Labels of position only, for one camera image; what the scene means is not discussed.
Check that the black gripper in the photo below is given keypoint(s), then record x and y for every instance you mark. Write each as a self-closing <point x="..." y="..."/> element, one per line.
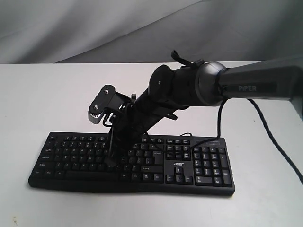
<point x="131" y="120"/>

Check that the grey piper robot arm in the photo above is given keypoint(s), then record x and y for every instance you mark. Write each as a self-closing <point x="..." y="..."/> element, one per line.
<point x="201" y="84"/>

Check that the grey backdrop cloth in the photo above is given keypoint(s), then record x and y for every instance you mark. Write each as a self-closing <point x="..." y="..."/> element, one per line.
<point x="119" y="31"/>

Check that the black acer keyboard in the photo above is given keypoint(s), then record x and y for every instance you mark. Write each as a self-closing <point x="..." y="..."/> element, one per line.
<point x="76" y="162"/>

